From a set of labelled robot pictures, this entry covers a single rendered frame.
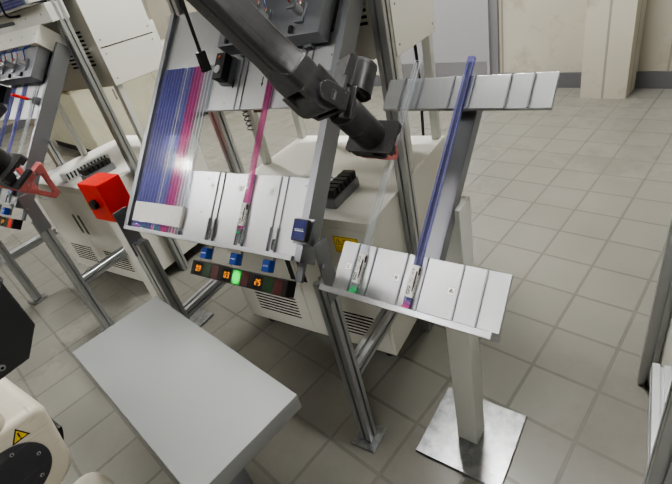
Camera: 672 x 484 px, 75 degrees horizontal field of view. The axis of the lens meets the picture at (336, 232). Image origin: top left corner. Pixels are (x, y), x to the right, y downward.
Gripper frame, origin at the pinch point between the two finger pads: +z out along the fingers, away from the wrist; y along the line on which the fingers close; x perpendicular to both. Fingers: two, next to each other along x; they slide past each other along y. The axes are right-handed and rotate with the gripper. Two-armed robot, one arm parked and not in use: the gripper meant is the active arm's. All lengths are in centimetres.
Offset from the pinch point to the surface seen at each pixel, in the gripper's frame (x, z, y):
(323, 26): -29.0, -4.4, 25.2
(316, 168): 4.1, 2.0, 19.7
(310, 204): 12.6, 2.8, 19.0
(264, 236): 22.3, 4.4, 31.4
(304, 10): -31.8, -7.1, 30.1
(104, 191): 20, 8, 119
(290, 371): 65, 67, 56
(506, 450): 60, 68, -23
